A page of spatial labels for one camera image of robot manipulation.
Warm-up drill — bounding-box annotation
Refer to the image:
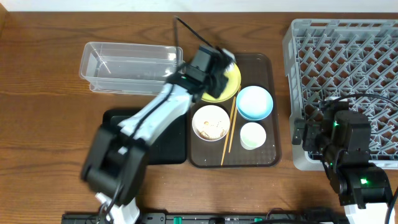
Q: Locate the yellow plate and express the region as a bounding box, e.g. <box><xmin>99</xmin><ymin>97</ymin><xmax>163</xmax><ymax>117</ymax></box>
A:
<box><xmin>201</xmin><ymin>63</ymin><xmax>241</xmax><ymax>103</ymax></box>

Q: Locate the pale green cup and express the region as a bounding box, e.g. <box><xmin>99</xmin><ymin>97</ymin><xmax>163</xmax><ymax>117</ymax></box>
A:
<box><xmin>239</xmin><ymin>122</ymin><xmax>267</xmax><ymax>150</ymax></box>

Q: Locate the blue bowl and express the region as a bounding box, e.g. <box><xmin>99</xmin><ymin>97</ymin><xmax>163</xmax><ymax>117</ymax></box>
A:
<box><xmin>236</xmin><ymin>86</ymin><xmax>274</xmax><ymax>121</ymax></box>

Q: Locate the rice food waste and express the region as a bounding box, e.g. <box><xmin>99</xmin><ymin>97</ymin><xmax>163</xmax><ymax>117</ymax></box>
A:
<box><xmin>198</xmin><ymin>121</ymin><xmax>226</xmax><ymax>141</ymax></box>

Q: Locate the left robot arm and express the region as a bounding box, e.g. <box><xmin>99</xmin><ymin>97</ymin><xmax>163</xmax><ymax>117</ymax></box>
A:
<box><xmin>80</xmin><ymin>45</ymin><xmax>236</xmax><ymax>223</ymax></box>

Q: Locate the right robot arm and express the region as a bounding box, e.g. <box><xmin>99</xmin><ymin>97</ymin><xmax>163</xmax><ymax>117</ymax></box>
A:
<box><xmin>292</xmin><ymin>98</ymin><xmax>397</xmax><ymax>223</ymax></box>

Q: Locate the grey dishwasher rack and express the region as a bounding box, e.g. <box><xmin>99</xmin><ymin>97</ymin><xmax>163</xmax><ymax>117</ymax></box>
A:
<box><xmin>282</xmin><ymin>19</ymin><xmax>397</xmax><ymax>170</ymax></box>

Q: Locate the wooden chopstick left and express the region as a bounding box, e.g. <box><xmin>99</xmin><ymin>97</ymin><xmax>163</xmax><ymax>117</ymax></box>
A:
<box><xmin>220</xmin><ymin>96</ymin><xmax>236</xmax><ymax>167</ymax></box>

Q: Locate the wooden chopstick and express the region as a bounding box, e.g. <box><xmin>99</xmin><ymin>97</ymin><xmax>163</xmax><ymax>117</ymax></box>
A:
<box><xmin>228</xmin><ymin>86</ymin><xmax>241</xmax><ymax>153</ymax></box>
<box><xmin>220</xmin><ymin>96</ymin><xmax>236</xmax><ymax>167</ymax></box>

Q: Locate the brown tray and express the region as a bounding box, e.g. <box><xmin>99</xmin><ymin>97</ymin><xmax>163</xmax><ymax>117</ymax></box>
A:
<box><xmin>187</xmin><ymin>53</ymin><xmax>281</xmax><ymax>169</ymax></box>

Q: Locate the wooden chopstick right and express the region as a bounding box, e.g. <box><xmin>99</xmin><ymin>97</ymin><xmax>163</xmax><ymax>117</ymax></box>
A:
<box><xmin>228</xmin><ymin>86</ymin><xmax>241</xmax><ymax>153</ymax></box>

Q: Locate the black bin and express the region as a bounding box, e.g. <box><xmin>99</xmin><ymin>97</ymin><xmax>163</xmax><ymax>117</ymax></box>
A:
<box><xmin>103</xmin><ymin>108</ymin><xmax>187</xmax><ymax>165</ymax></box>

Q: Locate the clear plastic bin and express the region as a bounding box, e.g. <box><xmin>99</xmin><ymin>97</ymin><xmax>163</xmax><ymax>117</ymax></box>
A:
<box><xmin>80</xmin><ymin>42</ymin><xmax>183</xmax><ymax>92</ymax></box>

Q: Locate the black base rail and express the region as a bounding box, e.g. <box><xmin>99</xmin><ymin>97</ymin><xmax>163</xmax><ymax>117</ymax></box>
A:
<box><xmin>61</xmin><ymin>211</ymin><xmax>352</xmax><ymax>224</ymax></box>

